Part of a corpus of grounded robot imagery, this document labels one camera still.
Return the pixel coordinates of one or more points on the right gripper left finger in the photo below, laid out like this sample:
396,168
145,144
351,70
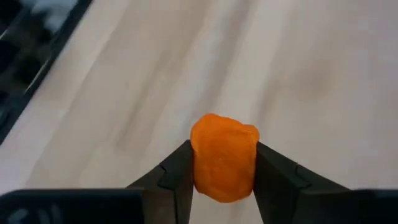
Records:
174,186

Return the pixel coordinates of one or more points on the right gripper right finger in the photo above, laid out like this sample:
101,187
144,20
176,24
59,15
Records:
280,193

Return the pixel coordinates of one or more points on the orange fruit chunk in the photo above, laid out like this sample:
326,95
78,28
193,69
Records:
224,155

